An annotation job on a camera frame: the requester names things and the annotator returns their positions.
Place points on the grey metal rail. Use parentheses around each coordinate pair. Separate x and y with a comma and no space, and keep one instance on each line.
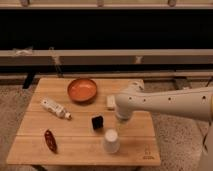
(105,57)

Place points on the wooden table board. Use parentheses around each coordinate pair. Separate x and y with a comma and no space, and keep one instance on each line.
(45,139)

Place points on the orange bowl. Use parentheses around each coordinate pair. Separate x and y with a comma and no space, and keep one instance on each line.
(82,90)

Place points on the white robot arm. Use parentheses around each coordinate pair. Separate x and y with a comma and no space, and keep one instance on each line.
(188,103)

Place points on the white rectangular block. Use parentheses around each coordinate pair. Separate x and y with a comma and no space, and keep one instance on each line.
(110,102)

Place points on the white plastic bottle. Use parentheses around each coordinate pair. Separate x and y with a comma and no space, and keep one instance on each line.
(55,108)

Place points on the white ceramic cup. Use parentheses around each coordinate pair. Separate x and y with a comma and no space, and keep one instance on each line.
(111,143)

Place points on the black eraser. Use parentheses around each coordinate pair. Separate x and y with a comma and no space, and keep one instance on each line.
(97,122)

